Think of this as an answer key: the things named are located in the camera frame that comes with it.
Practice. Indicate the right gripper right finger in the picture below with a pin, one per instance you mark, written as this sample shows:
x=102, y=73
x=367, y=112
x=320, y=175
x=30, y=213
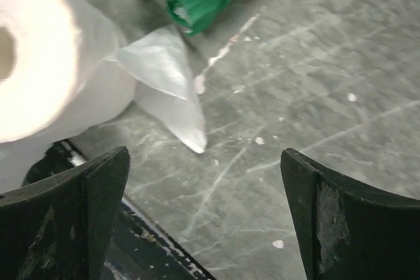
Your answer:
x=347, y=229

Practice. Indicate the plain white toilet roll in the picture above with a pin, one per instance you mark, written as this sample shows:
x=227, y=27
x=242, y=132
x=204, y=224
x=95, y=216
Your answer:
x=66, y=67

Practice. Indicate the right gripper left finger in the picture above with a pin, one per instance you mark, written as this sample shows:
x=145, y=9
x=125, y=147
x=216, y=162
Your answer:
x=60, y=227

